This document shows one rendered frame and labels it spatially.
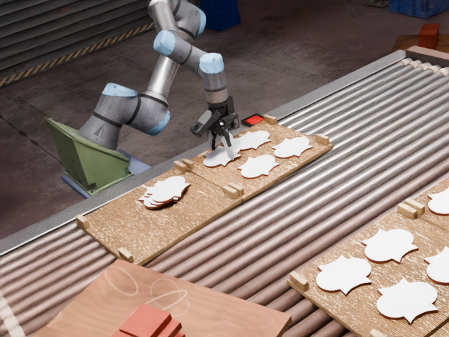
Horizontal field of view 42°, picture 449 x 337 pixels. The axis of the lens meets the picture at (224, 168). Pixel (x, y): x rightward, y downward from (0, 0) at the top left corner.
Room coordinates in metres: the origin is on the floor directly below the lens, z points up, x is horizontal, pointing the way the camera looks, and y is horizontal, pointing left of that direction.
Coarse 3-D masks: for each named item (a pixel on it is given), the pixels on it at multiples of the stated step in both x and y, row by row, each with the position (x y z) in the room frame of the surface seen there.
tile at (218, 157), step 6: (216, 150) 1.85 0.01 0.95; (222, 150) 1.84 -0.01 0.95; (234, 150) 1.82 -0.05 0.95; (204, 156) 1.84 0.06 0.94; (210, 156) 1.82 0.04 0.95; (216, 156) 1.81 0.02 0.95; (222, 156) 1.80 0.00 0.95; (234, 156) 1.78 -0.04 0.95; (240, 156) 1.78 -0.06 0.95; (204, 162) 1.79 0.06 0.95; (210, 162) 1.78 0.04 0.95; (216, 162) 1.77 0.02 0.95; (222, 162) 1.76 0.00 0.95; (228, 162) 1.76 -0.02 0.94
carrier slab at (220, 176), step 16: (256, 128) 1.99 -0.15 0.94; (272, 128) 1.96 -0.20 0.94; (288, 128) 1.94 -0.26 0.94; (272, 144) 1.84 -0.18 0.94; (320, 144) 1.77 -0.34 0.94; (192, 160) 1.84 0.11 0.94; (240, 160) 1.77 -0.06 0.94; (288, 160) 1.71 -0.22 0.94; (304, 160) 1.69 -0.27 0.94; (208, 176) 1.71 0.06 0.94; (224, 176) 1.69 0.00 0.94; (240, 176) 1.67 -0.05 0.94; (272, 176) 1.63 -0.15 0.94; (256, 192) 1.57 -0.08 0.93
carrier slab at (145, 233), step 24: (144, 192) 1.69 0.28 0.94; (192, 192) 1.63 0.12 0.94; (216, 192) 1.60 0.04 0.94; (96, 216) 1.60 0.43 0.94; (120, 216) 1.58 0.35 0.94; (144, 216) 1.55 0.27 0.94; (168, 216) 1.52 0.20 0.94; (192, 216) 1.50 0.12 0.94; (216, 216) 1.48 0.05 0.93; (96, 240) 1.49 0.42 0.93; (120, 240) 1.45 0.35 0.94; (144, 240) 1.42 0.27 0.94; (168, 240) 1.40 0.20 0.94
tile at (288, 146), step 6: (294, 138) 1.84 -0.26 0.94; (300, 138) 1.83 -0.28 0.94; (306, 138) 1.82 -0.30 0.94; (282, 144) 1.81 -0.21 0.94; (288, 144) 1.80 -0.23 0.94; (294, 144) 1.79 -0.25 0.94; (300, 144) 1.78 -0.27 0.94; (306, 144) 1.78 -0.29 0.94; (276, 150) 1.78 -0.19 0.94; (282, 150) 1.77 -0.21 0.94; (288, 150) 1.76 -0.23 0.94; (294, 150) 1.75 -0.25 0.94; (300, 150) 1.74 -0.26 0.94; (306, 150) 1.75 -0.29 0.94; (276, 156) 1.75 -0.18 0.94; (282, 156) 1.73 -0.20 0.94; (288, 156) 1.72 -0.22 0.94
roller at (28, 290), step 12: (444, 72) 2.19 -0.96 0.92; (420, 84) 2.12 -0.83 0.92; (396, 96) 2.06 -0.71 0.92; (372, 108) 1.99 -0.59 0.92; (348, 120) 1.94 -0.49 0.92; (324, 132) 1.88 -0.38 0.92; (336, 132) 1.89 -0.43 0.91; (96, 252) 1.43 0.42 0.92; (108, 252) 1.44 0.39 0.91; (72, 264) 1.40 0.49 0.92; (84, 264) 1.40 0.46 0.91; (48, 276) 1.36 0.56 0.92; (60, 276) 1.37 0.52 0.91; (24, 288) 1.33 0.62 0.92; (36, 288) 1.33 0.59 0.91; (0, 300) 1.30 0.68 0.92; (12, 300) 1.30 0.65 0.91
